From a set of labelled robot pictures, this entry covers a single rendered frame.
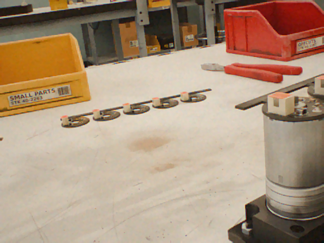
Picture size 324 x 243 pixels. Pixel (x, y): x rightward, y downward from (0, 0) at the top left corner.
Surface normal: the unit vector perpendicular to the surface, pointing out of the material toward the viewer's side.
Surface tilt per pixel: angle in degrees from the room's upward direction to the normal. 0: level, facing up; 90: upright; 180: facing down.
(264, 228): 90
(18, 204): 0
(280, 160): 90
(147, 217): 0
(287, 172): 90
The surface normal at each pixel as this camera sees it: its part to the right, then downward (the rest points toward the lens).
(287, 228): -0.11, -0.94
